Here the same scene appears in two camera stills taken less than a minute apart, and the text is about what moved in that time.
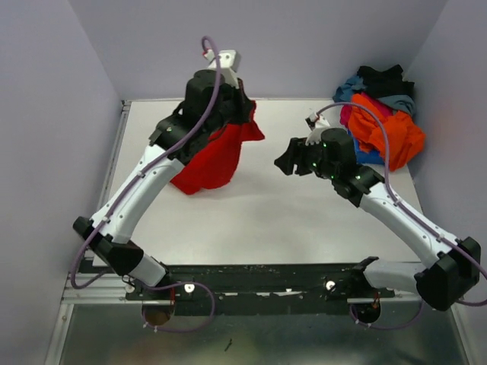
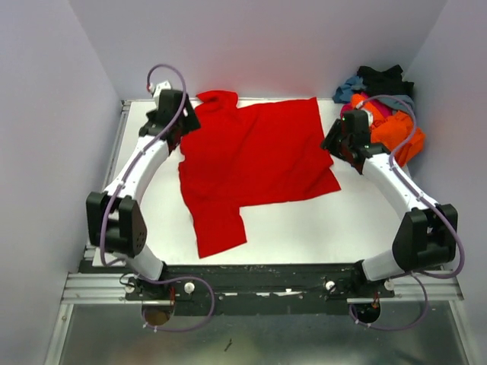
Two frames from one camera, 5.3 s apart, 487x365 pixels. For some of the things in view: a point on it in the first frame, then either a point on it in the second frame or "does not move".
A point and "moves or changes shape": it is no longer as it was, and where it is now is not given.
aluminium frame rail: (103, 288) does not move
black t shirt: (387, 83) does not move
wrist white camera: (229, 61) → (155, 89)
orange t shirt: (405, 138) does not move
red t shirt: (214, 168) moves or changes shape
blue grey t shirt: (398, 103) does not move
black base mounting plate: (312, 289) does not move
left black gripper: (244, 105) → (190, 122)
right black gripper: (296, 154) → (329, 141)
